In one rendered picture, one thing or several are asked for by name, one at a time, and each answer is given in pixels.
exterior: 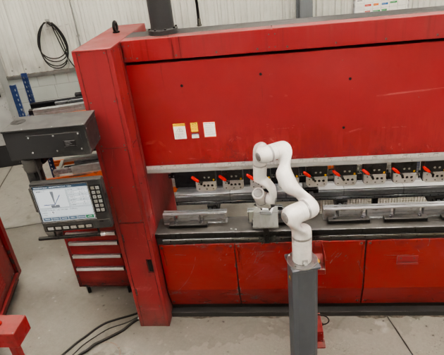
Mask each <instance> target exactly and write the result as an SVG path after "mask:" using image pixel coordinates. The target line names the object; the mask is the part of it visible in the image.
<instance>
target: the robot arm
mask: <svg viewBox="0 0 444 355"><path fill-rule="evenodd" d="M291 157H292V147H291V146H290V144H289V143H287V142H285V141H279V142H274V143H272V144H268V145H267V144H266V143H264V142H258V143H256V144H255V145H254V148H253V179H254V181H255V182H256V183H258V184H260V185H262V186H263V187H265V188H267V190H268V191H269V192H265V191H264V190H263V189H262V188H260V187H257V188H255V189H254V190H253V191H252V196H253V198H254V200H255V201H256V203H255V204H254V206H256V207H258V208H260V209H261V210H262V208H268V209H269V210H271V208H273V207H275V205H274V204H275V203H276V200H277V191H276V186H275V185H274V183H273V182H272V181H271V180H270V179H269V178H268V177H267V176H266V170H267V163H268V162H271V161H274V160H276V159H278V160H279V166H278V169H277V171H276V178H277V180H278V182H279V184H280V186H281V188H282V189H283V191H284V192H285V193H286V194H289V195H291V196H294V197H295V198H296V199H297V200H298V202H296V203H293V204H291V205H289V206H286V207H285V208H284V209H283V211H282V213H281V218H282V220H283V222H284V223H285V224H286V225H288V226H289V227H290V229H291V231H292V252H291V253H290V254H289V255H288V257H287V263H288V265H289V266H290V267H291V268H294V269H295V270H310V269H312V268H314V267H315V266H316V265H317V263H318V258H317V256H316V255H315V254H314V253H312V229H311V227H310V226H309V225H308V224H306V223H302V222H304V221H306V220H309V219H311V218H313V217H315V216H316V215H317V214H318V213H319V204H318V203H317V201H316V200H315V198H314V197H312V196H311V195H310V194H309V193H307V192H306V191H305V190H303V189H302V188H301V187H300V185H299V184H298V182H297V181H296V179H295V176H294V174H293V172H292V169H291V166H290V161H291Z"/></svg>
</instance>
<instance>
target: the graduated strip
mask: <svg viewBox="0 0 444 355"><path fill-rule="evenodd" d="M436 156H444V152H436V153H420V154H391V155H376V156H347V157H332V158H303V159H291V161H290V163H314V162H330V161H360V160H375V159H391V158H421V157H436ZM269 164H279V160H274V161H271V162H268V163H267V165H269ZM224 166H253V161H243V162H228V163H199V164H184V165H169V166H146V167H147V170H163V169H179V168H208V167H224Z"/></svg>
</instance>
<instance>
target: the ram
mask: <svg viewBox="0 0 444 355"><path fill-rule="evenodd" d="M126 69H127V73H128V79H129V83H130V90H131V94H132V100H133V104H134V108H135V115H136V119H137V125H138V129H139V133H140V139H141V143H142V150H143V154H144V160H145V164H146V166H169V165H184V164H199V163H228V162H243V161H253V148H254V145H255V144H256V143H258V142H264V143H266V144H267V145H268V144H272V143H274V142H279V141H285V142H287V143H289V144H290V146H291V147H292V157H291V159H303V158H332V157H347V156H376V155H391V154H420V153H436V152H444V38H439V39H422V40H412V41H403V42H386V43H376V44H358V45H349V46H332V47H322V48H313V49H296V50H286V51H268V52H259V53H250V54H232V55H222V56H205V57H196V58H178V59H168V60H159V61H142V62H132V63H129V64H127V65H126ZM214 121H215V126H216V137H204V128H203V122H214ZM178 123H184V124H185V130H186V135H187V139H175V136H174V131H173V124H178ZM190 123H197V126H198V132H191V127H190ZM197 133H199V138H192V134H197ZM442 160H444V156H436V157H421V158H391V159H375V160H360V161H330V162H314V163H291V164H290V166H291V167H302V166H333V165H349V164H365V163H395V162H411V161H442ZM240 169H253V166H224V167H208V168H179V169H163V170H147V174H148V173H179V172H195V171H210V170H240Z"/></svg>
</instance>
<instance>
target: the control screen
mask: <svg viewBox="0 0 444 355"><path fill-rule="evenodd" d="M32 191H33V193H34V196H35V199H36V202H37V205H38V207H39V211H40V213H41V216H42V220H43V222H51V221H60V220H76V219H85V218H95V214H94V210H93V207H92V202H91V199H90V195H89V192H88V189H87V185H86V183H80V184H71V185H56V186H47V187H32ZM51 211H55V212H56V214H51Z"/></svg>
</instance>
